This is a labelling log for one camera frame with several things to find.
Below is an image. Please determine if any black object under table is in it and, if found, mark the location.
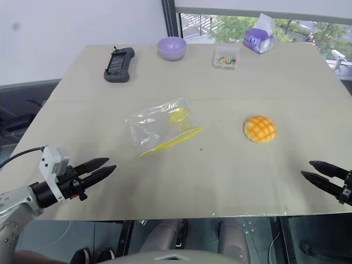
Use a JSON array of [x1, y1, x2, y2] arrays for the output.
[[299, 241, 317, 257]]

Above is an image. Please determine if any purple bowl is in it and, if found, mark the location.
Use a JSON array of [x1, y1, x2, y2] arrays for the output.
[[156, 36, 188, 62]]

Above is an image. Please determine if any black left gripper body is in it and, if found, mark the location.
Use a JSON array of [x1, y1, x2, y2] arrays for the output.
[[56, 164, 89, 203]]

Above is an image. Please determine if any clear box of coloured pins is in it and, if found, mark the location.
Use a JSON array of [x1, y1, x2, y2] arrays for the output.
[[211, 45, 240, 70]]

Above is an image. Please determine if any grey rounded leg shape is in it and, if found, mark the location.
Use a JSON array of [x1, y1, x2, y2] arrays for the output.
[[139, 218, 188, 254], [218, 218, 249, 261]]

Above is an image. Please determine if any white window blind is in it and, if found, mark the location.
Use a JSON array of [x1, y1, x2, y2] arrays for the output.
[[175, 0, 352, 19]]

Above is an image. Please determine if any clear yellow-zip plastic bag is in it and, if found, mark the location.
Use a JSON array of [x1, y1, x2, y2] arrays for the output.
[[124, 96, 206, 160]]

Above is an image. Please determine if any dark window frame post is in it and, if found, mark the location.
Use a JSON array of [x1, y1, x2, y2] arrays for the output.
[[161, 0, 183, 39]]

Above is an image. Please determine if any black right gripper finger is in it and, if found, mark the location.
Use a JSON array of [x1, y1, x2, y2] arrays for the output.
[[309, 160, 352, 180], [300, 170, 346, 197]]

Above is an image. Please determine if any grey robot torso edge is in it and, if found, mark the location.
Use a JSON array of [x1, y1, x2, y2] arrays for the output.
[[108, 248, 250, 264]]

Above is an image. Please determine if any purple tissue pack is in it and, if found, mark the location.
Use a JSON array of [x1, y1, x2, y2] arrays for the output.
[[243, 12, 277, 54]]

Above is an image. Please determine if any black handheld controller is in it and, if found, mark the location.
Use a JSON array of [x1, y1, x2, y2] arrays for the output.
[[103, 46, 136, 84]]

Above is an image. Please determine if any black shoe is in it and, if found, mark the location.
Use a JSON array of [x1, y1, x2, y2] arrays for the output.
[[71, 247, 92, 264], [96, 247, 117, 264]]

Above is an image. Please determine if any thin white cable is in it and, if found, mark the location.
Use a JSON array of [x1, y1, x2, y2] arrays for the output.
[[268, 230, 281, 261]]

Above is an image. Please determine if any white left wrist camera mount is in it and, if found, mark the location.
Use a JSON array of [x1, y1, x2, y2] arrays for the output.
[[38, 146, 71, 204]]

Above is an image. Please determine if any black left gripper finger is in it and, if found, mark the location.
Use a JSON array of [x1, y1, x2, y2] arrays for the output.
[[79, 164, 117, 191], [74, 157, 111, 175]]

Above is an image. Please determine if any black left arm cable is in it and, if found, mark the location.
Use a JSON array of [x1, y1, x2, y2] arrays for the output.
[[0, 147, 46, 169]]

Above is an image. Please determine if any black table leg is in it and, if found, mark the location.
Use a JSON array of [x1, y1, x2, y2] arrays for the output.
[[277, 216, 299, 264], [117, 219, 136, 258]]

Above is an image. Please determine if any red cable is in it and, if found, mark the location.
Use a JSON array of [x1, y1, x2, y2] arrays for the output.
[[25, 99, 47, 108]]

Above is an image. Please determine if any white device outside table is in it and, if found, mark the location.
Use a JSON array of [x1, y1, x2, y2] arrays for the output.
[[328, 49, 352, 75]]

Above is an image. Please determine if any round golden pineapple bread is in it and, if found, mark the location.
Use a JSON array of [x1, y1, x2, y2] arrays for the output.
[[243, 114, 277, 144]]

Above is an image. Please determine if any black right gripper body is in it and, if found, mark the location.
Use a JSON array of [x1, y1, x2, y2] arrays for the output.
[[336, 169, 352, 207]]

